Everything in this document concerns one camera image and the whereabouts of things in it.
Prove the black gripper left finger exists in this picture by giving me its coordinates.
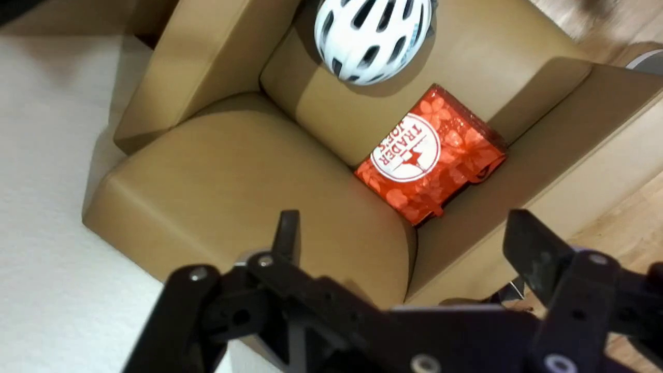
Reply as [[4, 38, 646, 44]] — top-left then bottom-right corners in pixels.
[[123, 208, 327, 373]]

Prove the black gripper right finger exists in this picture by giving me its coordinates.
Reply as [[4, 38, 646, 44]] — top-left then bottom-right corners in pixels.
[[502, 208, 663, 373]]

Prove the tan leather sofa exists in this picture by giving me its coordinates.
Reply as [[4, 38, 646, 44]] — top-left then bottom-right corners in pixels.
[[81, 0, 663, 309]]

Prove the red printed shopping bag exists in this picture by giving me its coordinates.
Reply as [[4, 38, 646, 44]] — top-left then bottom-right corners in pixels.
[[352, 83, 507, 229]]

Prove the white bicycle helmet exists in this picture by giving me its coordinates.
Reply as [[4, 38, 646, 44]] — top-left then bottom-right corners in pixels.
[[313, 0, 439, 87]]

